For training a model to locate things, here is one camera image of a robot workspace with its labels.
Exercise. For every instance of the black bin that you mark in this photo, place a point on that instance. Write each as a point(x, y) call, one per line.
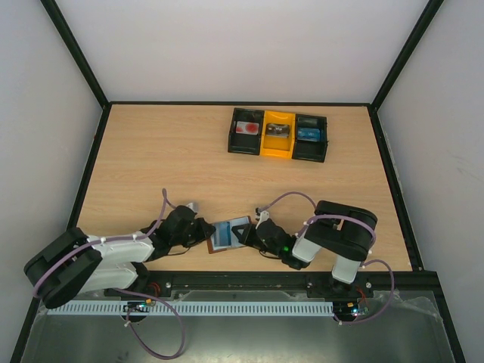
point(245, 144)
point(306, 150)

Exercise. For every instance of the yellow middle bin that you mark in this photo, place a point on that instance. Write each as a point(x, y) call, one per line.
point(275, 146)

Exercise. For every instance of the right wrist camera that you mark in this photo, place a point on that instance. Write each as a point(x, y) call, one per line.
point(262, 215)

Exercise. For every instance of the left black bin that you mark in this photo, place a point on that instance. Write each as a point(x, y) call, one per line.
point(245, 144)

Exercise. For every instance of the light blue slotted cable duct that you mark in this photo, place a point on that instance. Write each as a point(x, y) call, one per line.
point(184, 308)

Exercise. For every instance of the right controller board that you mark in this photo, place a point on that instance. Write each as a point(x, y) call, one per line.
point(350, 310)

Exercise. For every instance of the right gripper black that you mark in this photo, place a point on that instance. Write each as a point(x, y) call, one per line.
point(253, 237)

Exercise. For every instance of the left controller board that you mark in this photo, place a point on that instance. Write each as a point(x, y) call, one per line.
point(139, 306)

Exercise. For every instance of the controller board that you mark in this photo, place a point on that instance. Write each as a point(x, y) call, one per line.
point(139, 306)
point(350, 310)

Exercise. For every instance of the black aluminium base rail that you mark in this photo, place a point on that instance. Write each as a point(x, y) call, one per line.
point(313, 284)

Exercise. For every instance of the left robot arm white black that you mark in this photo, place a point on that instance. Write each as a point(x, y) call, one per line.
point(76, 263)

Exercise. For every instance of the red white card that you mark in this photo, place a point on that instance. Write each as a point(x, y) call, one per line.
point(246, 128)

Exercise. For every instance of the blue card in bin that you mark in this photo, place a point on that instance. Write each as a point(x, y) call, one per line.
point(309, 134)

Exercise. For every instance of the dark black card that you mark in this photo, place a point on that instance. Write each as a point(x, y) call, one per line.
point(277, 130)

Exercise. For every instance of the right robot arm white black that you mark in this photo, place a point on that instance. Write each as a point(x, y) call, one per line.
point(347, 231)

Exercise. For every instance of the brown leather card holder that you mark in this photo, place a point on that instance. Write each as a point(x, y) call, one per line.
point(238, 222)

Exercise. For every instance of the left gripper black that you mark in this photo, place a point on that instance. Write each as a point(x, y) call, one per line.
point(203, 235)

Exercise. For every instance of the right black bin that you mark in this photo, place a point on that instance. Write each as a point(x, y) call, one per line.
point(306, 150)

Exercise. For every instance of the black cage frame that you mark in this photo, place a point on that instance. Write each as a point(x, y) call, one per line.
point(425, 19)

